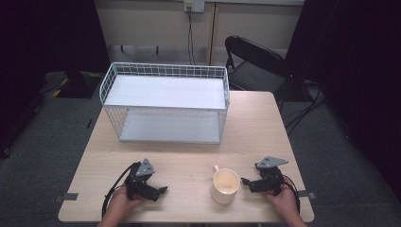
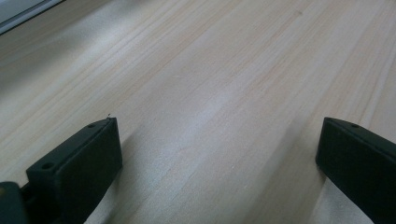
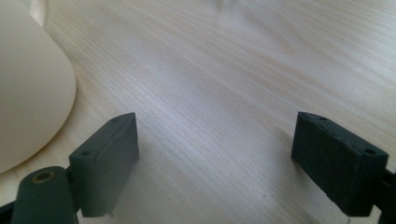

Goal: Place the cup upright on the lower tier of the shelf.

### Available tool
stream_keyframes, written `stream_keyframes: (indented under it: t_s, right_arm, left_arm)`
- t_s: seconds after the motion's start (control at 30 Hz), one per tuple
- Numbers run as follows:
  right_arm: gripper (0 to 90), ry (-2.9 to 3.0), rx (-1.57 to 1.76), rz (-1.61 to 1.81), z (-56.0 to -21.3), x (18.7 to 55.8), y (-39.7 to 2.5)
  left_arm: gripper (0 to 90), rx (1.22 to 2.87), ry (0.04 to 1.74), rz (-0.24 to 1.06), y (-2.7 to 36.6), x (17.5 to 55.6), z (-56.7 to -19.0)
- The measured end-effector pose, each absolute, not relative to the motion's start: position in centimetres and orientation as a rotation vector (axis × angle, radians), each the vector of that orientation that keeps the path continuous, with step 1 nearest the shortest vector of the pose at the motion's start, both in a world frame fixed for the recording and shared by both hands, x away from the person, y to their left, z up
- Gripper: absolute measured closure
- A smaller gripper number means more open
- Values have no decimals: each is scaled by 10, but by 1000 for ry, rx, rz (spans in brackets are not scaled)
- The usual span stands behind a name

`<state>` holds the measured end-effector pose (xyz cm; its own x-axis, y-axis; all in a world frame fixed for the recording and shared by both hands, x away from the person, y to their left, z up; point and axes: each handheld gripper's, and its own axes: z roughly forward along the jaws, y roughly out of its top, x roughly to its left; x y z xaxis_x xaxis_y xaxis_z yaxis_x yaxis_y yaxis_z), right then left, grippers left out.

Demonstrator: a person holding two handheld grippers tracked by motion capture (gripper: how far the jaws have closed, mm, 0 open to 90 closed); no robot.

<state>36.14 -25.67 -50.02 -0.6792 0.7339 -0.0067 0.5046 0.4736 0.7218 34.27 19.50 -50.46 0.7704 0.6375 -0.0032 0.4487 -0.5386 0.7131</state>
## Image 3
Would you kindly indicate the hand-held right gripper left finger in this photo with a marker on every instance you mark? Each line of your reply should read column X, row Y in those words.
column 104, row 165

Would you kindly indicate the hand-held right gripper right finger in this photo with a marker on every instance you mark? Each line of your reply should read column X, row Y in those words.
column 337, row 161

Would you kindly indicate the cream round plate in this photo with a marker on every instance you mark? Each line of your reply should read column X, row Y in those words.
column 28, row 90

